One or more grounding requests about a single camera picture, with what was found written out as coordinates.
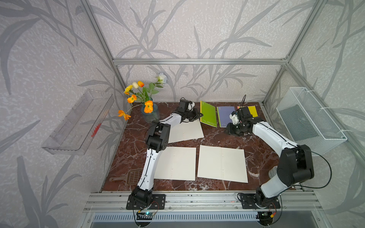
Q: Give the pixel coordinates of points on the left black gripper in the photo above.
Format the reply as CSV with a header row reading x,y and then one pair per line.
x,y
196,115

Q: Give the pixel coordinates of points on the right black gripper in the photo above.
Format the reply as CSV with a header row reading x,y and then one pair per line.
x,y
229,130

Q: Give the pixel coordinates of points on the yellow notebook pink spine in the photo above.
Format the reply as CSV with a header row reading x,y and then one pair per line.
x,y
253,110

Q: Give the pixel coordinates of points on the purple notebook green spine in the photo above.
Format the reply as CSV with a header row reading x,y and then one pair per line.
x,y
224,113

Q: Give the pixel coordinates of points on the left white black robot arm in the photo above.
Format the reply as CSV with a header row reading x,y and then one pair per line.
x,y
157,141

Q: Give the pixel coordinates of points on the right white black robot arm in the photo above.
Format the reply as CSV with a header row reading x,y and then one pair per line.
x,y
295,161

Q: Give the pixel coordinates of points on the glass vase with flowers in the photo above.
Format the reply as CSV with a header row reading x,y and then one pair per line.
x,y
141,94

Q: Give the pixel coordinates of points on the clear glass cup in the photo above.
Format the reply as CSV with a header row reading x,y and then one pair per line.
x,y
273,172

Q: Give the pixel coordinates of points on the brown slotted spatula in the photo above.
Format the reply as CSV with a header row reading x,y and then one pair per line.
x,y
131,178

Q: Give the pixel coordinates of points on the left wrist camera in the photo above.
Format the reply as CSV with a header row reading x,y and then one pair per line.
x,y
185,105

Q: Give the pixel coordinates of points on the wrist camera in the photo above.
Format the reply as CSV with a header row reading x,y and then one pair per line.
x,y
240,115
185,105

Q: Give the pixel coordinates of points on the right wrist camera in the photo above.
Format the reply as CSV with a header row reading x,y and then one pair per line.
x,y
240,115

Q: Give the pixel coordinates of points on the white wire mesh basket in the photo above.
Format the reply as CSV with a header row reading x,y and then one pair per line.
x,y
308,122

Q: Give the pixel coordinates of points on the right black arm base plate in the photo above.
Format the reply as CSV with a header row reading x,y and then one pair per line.
x,y
246,201

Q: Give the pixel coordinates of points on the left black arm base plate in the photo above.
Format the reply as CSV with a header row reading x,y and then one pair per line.
x,y
154,201

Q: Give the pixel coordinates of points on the clear plastic wall tray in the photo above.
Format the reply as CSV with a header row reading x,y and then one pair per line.
x,y
77,130

